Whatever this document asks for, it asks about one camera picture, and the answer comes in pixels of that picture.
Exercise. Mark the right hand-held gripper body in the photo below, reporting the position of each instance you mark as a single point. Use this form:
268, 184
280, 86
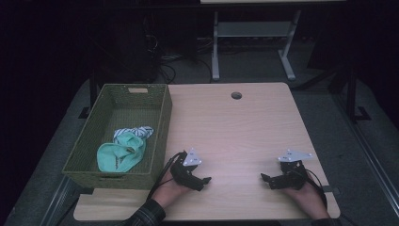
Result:
293, 174

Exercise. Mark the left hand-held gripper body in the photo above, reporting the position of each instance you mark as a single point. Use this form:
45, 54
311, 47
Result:
185, 171

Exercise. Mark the mint green striped garment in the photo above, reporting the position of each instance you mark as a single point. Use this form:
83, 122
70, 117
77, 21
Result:
120, 155

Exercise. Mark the green woven basket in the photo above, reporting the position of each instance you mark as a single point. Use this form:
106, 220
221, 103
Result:
125, 106

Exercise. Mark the person's left hand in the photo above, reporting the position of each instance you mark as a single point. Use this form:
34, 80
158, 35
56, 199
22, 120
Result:
171, 191

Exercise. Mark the person's right hand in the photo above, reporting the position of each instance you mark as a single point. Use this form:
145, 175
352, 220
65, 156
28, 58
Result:
309, 197

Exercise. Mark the black metal stand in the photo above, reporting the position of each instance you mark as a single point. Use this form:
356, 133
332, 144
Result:
351, 94

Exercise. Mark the black stand foot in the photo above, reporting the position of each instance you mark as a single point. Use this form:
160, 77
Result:
91, 94

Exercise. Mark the white metal stand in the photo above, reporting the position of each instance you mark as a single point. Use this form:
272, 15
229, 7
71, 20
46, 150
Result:
251, 29

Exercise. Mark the grey table bracket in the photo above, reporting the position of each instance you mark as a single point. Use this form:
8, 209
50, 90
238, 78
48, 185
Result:
331, 190

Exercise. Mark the aluminium floor rail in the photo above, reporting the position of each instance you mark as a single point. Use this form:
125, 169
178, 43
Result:
56, 204
370, 157

